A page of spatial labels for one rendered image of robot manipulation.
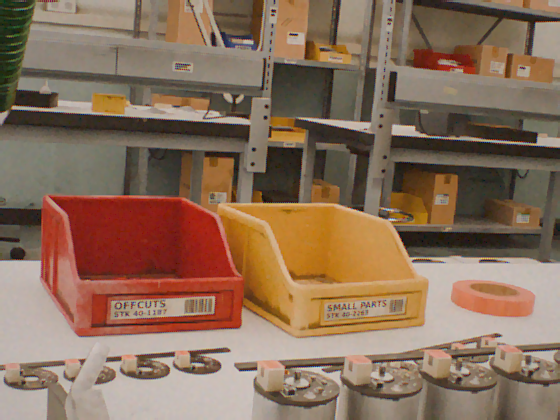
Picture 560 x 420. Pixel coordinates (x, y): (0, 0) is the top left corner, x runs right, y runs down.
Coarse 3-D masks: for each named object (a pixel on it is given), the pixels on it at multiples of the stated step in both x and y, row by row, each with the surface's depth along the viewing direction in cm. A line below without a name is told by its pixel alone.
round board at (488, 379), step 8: (472, 368) 26; (480, 368) 26; (488, 368) 26; (424, 376) 25; (456, 376) 25; (472, 376) 25; (480, 376) 25; (488, 376) 25; (496, 376) 26; (440, 384) 25; (448, 384) 25; (456, 384) 25; (464, 384) 25; (472, 384) 25; (480, 384) 25; (488, 384) 25; (496, 384) 25
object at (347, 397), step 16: (352, 400) 24; (368, 400) 23; (384, 400) 23; (400, 400) 23; (416, 400) 24; (352, 416) 24; (368, 416) 24; (384, 416) 23; (400, 416) 24; (416, 416) 24
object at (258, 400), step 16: (288, 384) 23; (304, 384) 23; (256, 400) 23; (272, 400) 22; (336, 400) 23; (256, 416) 23; (272, 416) 22; (288, 416) 22; (304, 416) 22; (320, 416) 23
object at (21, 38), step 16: (0, 0) 15; (16, 0) 15; (32, 0) 15; (0, 16) 15; (16, 16) 15; (32, 16) 16; (0, 32) 15; (16, 32) 15; (0, 48) 15; (16, 48) 16; (0, 64) 16; (16, 64) 16; (0, 80) 16; (16, 80) 16; (0, 96) 16; (0, 112) 17
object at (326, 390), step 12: (312, 372) 25; (312, 384) 24; (324, 384) 24; (336, 384) 24; (264, 396) 23; (276, 396) 22; (288, 396) 22; (300, 396) 23; (324, 396) 23; (336, 396) 23
